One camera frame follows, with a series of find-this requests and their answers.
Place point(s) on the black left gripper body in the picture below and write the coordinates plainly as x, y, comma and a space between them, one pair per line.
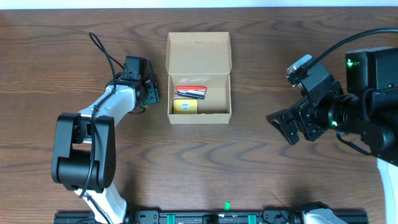
152, 93

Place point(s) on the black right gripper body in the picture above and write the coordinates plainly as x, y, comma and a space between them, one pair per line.
302, 121

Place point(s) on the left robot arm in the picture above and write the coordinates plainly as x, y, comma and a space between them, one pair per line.
84, 150

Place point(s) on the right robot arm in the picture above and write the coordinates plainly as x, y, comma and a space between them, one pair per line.
364, 116

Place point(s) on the red black stapler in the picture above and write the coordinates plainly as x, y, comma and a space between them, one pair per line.
196, 92

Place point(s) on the open cardboard box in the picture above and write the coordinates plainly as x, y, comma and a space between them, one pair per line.
200, 59

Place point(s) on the green clip marker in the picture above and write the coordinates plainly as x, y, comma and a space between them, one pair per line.
227, 206

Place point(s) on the black mounting rail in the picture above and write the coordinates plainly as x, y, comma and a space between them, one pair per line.
264, 217

